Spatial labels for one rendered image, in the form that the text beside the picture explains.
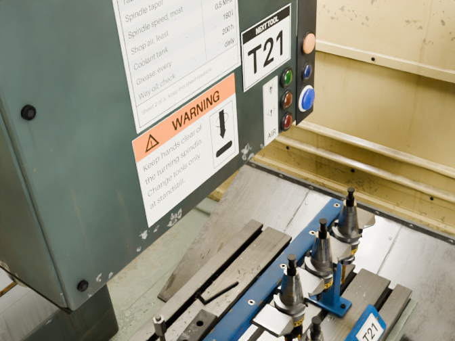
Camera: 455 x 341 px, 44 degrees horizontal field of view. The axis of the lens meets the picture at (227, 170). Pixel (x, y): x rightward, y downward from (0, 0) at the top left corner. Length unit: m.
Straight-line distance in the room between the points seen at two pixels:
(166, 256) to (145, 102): 1.58
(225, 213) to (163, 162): 1.37
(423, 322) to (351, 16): 0.84
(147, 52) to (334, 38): 1.12
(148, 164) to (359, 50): 1.08
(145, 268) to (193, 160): 1.46
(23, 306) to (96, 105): 1.05
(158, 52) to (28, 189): 0.16
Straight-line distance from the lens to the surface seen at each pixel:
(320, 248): 1.09
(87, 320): 1.70
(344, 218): 1.17
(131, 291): 1.99
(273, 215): 1.87
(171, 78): 0.54
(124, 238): 0.56
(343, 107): 1.67
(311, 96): 0.77
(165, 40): 0.52
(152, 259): 2.07
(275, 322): 1.04
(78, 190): 0.50
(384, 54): 1.54
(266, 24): 0.65
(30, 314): 1.51
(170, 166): 0.57
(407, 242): 1.77
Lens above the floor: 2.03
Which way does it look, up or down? 37 degrees down
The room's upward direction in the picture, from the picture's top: 4 degrees counter-clockwise
